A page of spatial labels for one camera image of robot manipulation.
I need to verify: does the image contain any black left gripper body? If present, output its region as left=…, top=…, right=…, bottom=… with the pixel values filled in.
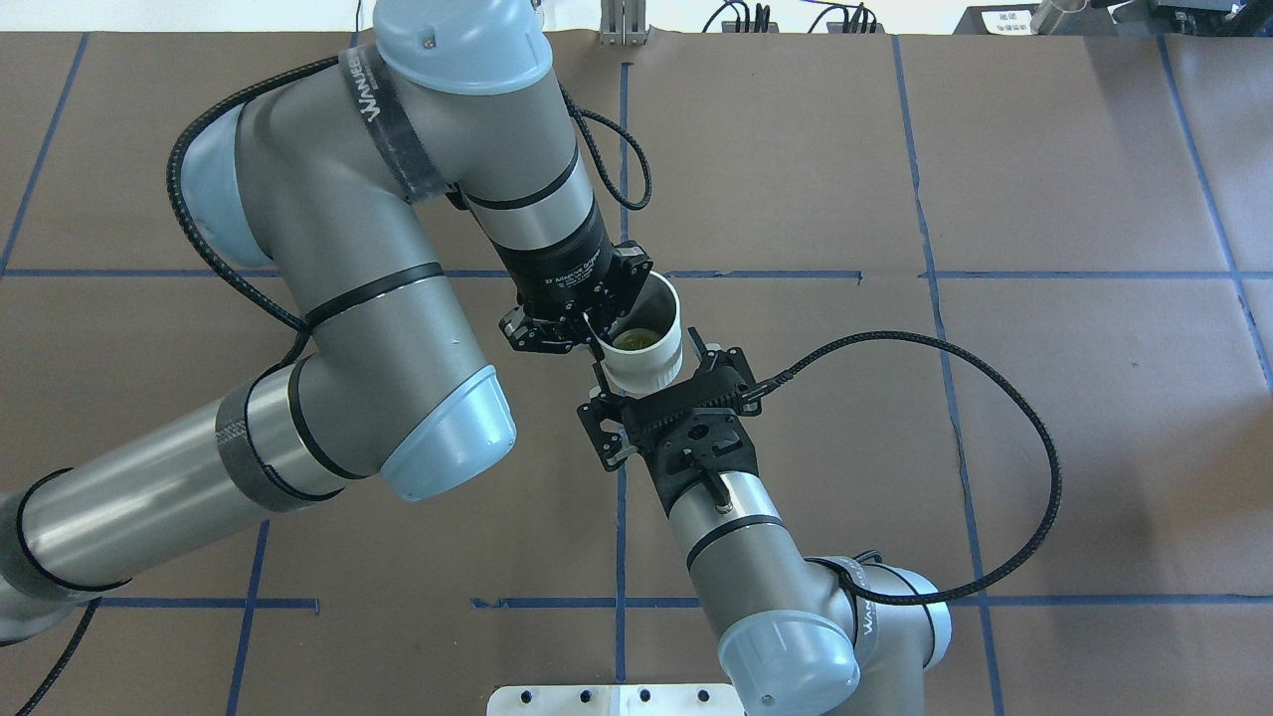
left=496, top=242, right=653, bottom=354

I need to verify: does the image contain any green lemon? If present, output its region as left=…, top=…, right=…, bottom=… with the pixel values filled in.
left=611, top=329, right=662, bottom=352

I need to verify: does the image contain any white ribbed HOME mug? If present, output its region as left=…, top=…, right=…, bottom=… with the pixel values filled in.
left=602, top=271, right=684, bottom=395

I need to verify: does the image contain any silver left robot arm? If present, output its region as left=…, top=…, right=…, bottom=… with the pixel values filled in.
left=3, top=1, right=653, bottom=646

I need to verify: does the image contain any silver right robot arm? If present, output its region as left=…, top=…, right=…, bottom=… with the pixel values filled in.
left=668, top=471, right=952, bottom=715

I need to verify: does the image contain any black power strip right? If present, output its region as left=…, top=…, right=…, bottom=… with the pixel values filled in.
left=806, top=1, right=886, bottom=34

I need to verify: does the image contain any black device with label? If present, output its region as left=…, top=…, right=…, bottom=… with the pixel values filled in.
left=952, top=3, right=1037, bottom=37

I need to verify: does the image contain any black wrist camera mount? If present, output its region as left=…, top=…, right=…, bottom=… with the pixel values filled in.
left=577, top=331, right=761, bottom=513

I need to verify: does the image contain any aluminium profile post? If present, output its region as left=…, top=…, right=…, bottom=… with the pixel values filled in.
left=600, top=0, right=649, bottom=47

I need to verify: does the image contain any black braided right cable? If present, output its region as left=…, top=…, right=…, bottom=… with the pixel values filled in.
left=741, top=331, right=1063, bottom=606

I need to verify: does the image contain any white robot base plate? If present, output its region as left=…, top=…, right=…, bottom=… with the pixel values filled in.
left=486, top=683, right=745, bottom=715

